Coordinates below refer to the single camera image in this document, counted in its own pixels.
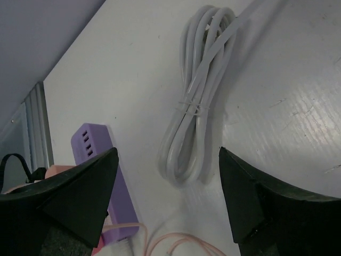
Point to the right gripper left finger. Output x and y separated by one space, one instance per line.
61 215

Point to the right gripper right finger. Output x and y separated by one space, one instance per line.
271 217

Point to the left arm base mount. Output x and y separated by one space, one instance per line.
15 172

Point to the pink plug adapter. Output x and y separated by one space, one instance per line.
99 247

